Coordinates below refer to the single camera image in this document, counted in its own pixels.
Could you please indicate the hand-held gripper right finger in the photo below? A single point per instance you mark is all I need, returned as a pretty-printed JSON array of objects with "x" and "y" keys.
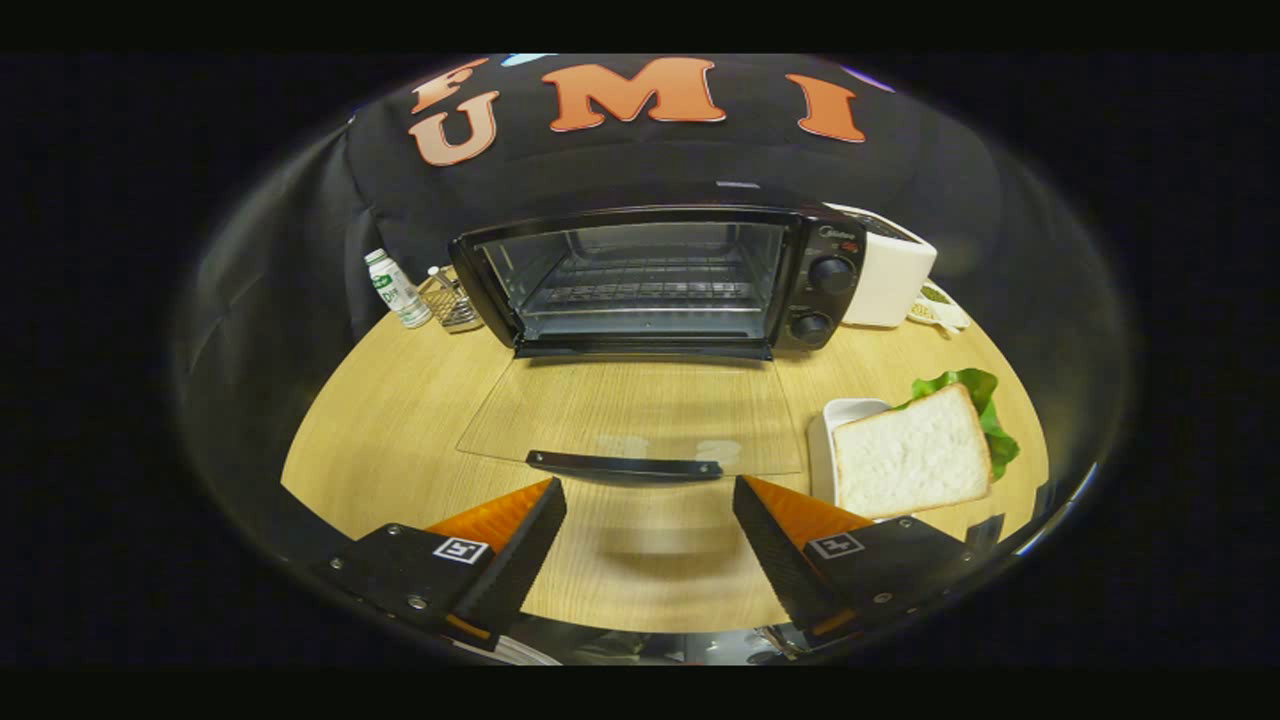
[{"x": 780, "y": 562}]

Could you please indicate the white divided snack dish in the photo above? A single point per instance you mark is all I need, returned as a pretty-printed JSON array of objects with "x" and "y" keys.
[{"x": 940, "y": 305}]

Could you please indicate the lettuce sandwich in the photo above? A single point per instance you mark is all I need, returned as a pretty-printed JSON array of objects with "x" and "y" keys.
[{"x": 910, "y": 455}]

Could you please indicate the white rectangular tray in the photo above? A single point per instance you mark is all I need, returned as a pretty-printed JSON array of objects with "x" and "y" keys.
[{"x": 822, "y": 440}]

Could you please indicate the white bottle with green label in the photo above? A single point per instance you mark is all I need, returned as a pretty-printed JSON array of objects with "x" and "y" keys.
[{"x": 398, "y": 290}]

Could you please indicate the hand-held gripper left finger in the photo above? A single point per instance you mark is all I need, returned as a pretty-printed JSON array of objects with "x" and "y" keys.
[{"x": 525, "y": 558}]

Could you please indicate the white pop-up toaster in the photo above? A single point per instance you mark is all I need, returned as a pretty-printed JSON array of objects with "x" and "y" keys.
[{"x": 890, "y": 285}]

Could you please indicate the black toaster oven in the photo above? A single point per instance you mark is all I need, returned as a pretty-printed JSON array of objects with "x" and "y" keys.
[{"x": 830, "y": 300}]

